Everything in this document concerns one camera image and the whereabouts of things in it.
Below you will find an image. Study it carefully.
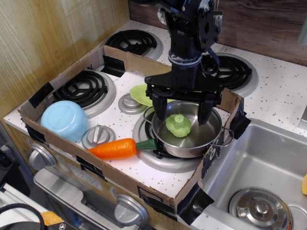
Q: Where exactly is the hanging metal strainer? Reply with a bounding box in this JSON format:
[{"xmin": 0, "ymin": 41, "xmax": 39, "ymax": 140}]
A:
[{"xmin": 157, "ymin": 8, "xmax": 167, "ymax": 25}]

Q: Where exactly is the orange object bottom left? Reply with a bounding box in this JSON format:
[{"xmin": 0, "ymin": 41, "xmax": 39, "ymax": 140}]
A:
[{"xmin": 41, "ymin": 211, "xmax": 63, "ymax": 226}]

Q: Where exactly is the green plastic plate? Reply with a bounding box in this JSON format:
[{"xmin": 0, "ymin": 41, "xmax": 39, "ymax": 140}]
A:
[{"xmin": 130, "ymin": 83, "xmax": 176, "ymax": 107}]

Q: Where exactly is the silver faucet base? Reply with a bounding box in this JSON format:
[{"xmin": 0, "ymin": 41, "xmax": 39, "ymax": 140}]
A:
[{"xmin": 297, "ymin": 18, "xmax": 307, "ymax": 46}]

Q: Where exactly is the back right black burner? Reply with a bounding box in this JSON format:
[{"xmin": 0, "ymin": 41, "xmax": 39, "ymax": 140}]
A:
[{"xmin": 201, "ymin": 53, "xmax": 259, "ymax": 98}]

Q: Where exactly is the steel pot lid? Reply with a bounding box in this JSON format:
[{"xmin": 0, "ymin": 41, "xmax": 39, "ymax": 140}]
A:
[{"xmin": 228, "ymin": 187, "xmax": 293, "ymax": 230}]

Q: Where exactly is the oven knob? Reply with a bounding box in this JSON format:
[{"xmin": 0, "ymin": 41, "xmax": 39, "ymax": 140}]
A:
[
  {"xmin": 114, "ymin": 194, "xmax": 149, "ymax": 227},
  {"xmin": 29, "ymin": 143, "xmax": 57, "ymax": 171}
]

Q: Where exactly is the back left black burner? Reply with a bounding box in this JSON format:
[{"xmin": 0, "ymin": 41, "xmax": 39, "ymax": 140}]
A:
[{"xmin": 103, "ymin": 30, "xmax": 164, "ymax": 60}]

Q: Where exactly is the silver knob middle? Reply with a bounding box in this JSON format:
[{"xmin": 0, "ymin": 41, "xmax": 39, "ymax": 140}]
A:
[{"xmin": 118, "ymin": 93, "xmax": 148, "ymax": 115}]

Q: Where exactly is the light blue bowl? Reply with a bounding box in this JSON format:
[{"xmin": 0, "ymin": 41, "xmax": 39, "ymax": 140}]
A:
[{"xmin": 40, "ymin": 101, "xmax": 89, "ymax": 142}]

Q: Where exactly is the cardboard fence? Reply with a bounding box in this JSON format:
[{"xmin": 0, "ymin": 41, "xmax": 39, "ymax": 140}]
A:
[{"xmin": 18, "ymin": 45, "xmax": 252, "ymax": 225}]

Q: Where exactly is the front left black burner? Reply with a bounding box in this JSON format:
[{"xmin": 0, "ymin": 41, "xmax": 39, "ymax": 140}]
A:
[{"xmin": 47, "ymin": 70, "xmax": 116, "ymax": 118}]

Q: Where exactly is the silver knob front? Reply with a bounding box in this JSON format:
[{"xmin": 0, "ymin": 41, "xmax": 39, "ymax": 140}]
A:
[{"xmin": 82, "ymin": 125, "xmax": 116, "ymax": 149}]

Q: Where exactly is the hanging metal spatula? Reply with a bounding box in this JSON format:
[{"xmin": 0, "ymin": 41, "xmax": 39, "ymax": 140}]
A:
[{"xmin": 213, "ymin": 0, "xmax": 223, "ymax": 29}]

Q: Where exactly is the stainless steel pan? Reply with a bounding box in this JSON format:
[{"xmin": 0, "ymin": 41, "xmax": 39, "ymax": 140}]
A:
[{"xmin": 144, "ymin": 101, "xmax": 234, "ymax": 158}]

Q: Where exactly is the left oven front knob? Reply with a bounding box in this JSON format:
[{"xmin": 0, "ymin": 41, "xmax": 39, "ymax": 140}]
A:
[{"xmin": 29, "ymin": 143, "xmax": 57, "ymax": 171}]

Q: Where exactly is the green toy broccoli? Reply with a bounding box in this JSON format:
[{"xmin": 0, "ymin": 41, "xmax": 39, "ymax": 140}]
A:
[{"xmin": 165, "ymin": 114, "xmax": 191, "ymax": 138}]

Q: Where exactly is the front right burner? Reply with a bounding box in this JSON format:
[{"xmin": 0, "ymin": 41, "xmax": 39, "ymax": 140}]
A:
[{"xmin": 132, "ymin": 108, "xmax": 202, "ymax": 173}]

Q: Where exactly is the orange object in sink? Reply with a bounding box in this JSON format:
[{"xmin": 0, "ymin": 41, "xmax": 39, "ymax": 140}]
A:
[{"xmin": 301, "ymin": 174, "xmax": 307, "ymax": 195}]

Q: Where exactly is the steel sink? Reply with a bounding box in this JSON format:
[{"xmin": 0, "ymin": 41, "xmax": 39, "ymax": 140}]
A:
[{"xmin": 192, "ymin": 119, "xmax": 307, "ymax": 230}]

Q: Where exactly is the right oven front knob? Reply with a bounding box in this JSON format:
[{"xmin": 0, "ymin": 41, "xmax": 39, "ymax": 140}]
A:
[{"xmin": 114, "ymin": 194, "xmax": 149, "ymax": 227}]

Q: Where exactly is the black burner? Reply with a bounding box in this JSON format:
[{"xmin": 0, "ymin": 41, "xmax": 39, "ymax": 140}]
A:
[
  {"xmin": 47, "ymin": 70, "xmax": 116, "ymax": 118},
  {"xmin": 103, "ymin": 30, "xmax": 164, "ymax": 60},
  {"xmin": 201, "ymin": 53, "xmax": 259, "ymax": 98}
]

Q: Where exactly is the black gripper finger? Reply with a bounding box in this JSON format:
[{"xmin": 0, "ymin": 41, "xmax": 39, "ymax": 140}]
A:
[
  {"xmin": 198, "ymin": 97, "xmax": 216, "ymax": 125},
  {"xmin": 153, "ymin": 96, "xmax": 167, "ymax": 120}
]

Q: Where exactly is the orange toy carrot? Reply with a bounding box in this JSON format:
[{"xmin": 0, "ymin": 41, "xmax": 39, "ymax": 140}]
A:
[{"xmin": 88, "ymin": 138, "xmax": 158, "ymax": 160}]

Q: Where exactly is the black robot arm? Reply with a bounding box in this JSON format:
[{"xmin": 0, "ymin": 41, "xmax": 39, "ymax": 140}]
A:
[{"xmin": 136, "ymin": 0, "xmax": 224, "ymax": 125}]

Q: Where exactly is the black cable bottom left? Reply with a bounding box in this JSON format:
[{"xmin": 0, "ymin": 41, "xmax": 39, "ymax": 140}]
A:
[{"xmin": 0, "ymin": 203, "xmax": 46, "ymax": 230}]

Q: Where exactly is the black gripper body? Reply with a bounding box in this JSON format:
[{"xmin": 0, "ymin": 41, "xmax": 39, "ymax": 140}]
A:
[{"xmin": 145, "ymin": 61, "xmax": 224, "ymax": 105}]

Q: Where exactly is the silver oven door handle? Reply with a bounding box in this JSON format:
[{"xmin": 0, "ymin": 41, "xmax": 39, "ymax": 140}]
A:
[{"xmin": 34, "ymin": 169, "xmax": 135, "ymax": 230}]

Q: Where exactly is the silver knob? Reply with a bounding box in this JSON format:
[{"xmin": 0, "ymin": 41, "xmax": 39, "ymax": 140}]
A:
[
  {"xmin": 118, "ymin": 93, "xmax": 148, "ymax": 115},
  {"xmin": 82, "ymin": 125, "xmax": 116, "ymax": 149}
]

